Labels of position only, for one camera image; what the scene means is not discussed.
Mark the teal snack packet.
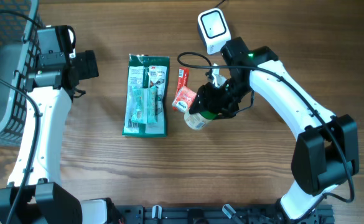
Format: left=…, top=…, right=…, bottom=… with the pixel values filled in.
left=131, top=86, right=157, bottom=124

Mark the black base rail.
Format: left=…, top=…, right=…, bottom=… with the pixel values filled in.
left=106, top=203, right=335, bottom=224

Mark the white barcode scanner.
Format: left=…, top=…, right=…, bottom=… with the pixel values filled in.
left=197, top=7, right=231, bottom=55

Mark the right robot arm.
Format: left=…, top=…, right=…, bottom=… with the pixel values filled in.
left=184, top=37, right=360, bottom=223

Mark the green lidded jar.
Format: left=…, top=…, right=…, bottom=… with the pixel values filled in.
left=184, top=110, right=217, bottom=130

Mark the grey plastic mesh basket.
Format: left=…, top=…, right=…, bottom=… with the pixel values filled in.
left=0, top=0, right=43, bottom=146

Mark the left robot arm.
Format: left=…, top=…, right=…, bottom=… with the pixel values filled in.
left=0, top=25, right=99, bottom=223

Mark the red stick sachet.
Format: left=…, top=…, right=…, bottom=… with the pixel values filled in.
left=175, top=68, right=189, bottom=96

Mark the orange jar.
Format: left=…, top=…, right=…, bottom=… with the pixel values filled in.
left=172, top=86, right=197, bottom=113

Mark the green 3M package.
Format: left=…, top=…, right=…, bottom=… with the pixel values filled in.
left=122, top=54, right=170, bottom=138

